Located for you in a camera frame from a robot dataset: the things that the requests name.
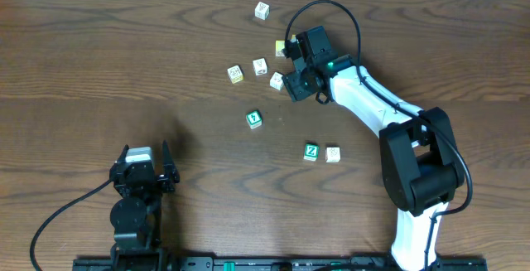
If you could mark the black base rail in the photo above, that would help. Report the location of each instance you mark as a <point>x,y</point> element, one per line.
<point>203,263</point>

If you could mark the white block centre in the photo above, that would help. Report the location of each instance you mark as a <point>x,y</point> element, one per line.
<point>276,81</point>

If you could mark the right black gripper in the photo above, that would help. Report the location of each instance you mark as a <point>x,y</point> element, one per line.
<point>292,80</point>

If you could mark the green lightning block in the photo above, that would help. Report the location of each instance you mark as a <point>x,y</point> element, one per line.
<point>254,119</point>

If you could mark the white block yellow side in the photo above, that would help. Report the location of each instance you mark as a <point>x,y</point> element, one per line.
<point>235,74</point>

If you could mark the far white block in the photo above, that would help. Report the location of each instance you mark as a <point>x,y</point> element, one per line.
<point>262,10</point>

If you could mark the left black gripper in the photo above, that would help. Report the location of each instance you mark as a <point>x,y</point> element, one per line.
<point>166,181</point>

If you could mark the green Z block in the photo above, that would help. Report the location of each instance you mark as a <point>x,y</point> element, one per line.
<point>311,152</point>

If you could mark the white block black drawing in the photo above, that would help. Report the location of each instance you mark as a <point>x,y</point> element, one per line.
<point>260,66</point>

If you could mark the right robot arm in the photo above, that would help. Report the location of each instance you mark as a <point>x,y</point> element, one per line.
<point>421,165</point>

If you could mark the white block red side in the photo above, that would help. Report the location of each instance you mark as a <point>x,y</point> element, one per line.
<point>332,154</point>

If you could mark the yellow block left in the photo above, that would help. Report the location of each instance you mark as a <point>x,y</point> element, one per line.
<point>280,48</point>

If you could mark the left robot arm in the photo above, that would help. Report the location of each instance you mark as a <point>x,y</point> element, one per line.
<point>136,218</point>

